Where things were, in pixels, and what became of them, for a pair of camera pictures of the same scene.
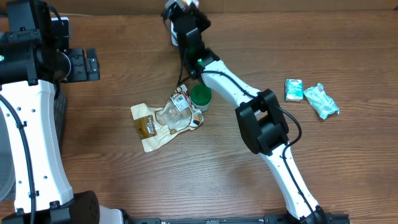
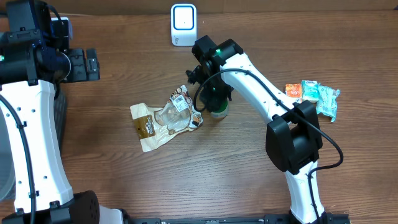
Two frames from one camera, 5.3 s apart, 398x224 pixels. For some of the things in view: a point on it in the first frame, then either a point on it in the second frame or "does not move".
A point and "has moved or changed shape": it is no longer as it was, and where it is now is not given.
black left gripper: (83, 70) does not move
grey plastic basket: (7, 188) does not move
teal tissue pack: (293, 89) -> (310, 90)
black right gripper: (199, 16) -> (217, 101)
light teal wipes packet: (324, 104) has moved or changed shape
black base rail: (338, 218) does not move
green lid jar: (201, 96) has moved or changed shape
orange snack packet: (186, 3) -> (294, 90)
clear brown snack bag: (176, 114) does not move
